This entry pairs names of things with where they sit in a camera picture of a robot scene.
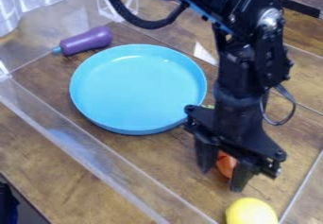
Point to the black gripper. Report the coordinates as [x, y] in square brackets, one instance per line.
[232, 128]

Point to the orange toy carrot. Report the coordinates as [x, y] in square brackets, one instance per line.
[226, 164]

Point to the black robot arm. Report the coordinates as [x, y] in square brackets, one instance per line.
[254, 66]

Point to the yellow toy lemon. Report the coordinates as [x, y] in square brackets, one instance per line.
[250, 211]

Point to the blue round plate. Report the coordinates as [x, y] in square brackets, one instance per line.
[133, 88]

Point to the purple toy eggplant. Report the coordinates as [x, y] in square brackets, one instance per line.
[95, 38]

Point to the clear acrylic tray wall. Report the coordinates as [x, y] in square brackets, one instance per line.
[157, 201]

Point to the clear acrylic corner bracket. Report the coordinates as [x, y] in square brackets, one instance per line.
[123, 10]

